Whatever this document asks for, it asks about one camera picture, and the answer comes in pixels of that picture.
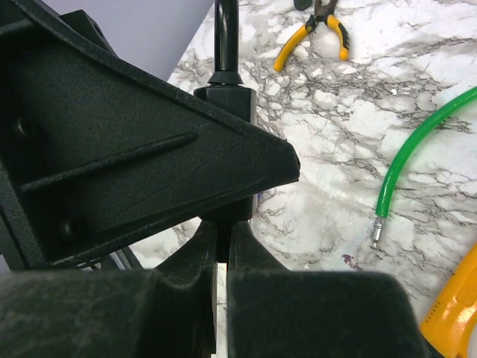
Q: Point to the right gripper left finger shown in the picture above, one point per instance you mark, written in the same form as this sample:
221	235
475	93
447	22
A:
168	311

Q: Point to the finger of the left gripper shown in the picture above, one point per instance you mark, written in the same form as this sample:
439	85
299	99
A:
97	154

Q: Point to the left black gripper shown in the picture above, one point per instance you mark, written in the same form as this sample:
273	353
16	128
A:
85	25

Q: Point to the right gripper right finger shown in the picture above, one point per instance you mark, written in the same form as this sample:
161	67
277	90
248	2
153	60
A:
276	312

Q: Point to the black padlock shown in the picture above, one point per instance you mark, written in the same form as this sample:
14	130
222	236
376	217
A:
227	92

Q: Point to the green cable lock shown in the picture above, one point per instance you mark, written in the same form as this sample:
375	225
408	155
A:
383	203

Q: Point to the orange utility knife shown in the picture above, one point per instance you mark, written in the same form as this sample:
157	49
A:
450	321

